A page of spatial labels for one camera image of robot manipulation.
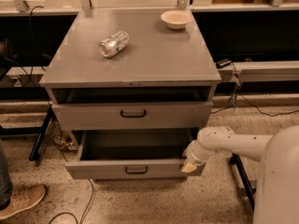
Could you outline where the dark trouser leg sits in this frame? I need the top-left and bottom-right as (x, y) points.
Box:
(0, 142), (13, 210)

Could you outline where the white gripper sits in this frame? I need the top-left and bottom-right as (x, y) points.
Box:
(180, 140), (215, 174)

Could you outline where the grey drawer cabinet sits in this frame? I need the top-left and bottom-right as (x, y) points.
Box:
(39, 7), (222, 183)

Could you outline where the grey top drawer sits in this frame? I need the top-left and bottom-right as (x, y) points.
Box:
(52, 102), (212, 130)

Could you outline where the small black device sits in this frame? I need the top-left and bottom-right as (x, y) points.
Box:
(216, 59), (231, 69)

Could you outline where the black metal frame leg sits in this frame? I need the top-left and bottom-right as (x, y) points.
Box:
(230, 154), (256, 209)

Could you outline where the crushed silver can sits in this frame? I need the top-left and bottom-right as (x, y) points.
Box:
(98, 31), (130, 58)

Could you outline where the black floor cable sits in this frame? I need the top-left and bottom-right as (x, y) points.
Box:
(46, 131), (95, 224)

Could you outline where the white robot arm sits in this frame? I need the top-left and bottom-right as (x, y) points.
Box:
(181, 126), (299, 224)

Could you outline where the grey drawer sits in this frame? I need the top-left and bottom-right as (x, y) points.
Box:
(52, 102), (212, 130)
(65, 129), (204, 180)

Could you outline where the black table leg left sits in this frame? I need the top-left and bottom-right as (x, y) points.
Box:
(29, 108), (53, 161)

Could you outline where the black cable right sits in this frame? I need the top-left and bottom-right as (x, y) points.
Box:
(210, 63), (299, 118)

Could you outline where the white paper bowl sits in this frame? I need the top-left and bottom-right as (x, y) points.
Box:
(161, 10), (192, 30)

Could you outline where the tan sneaker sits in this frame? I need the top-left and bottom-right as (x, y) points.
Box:
(0, 184), (47, 220)

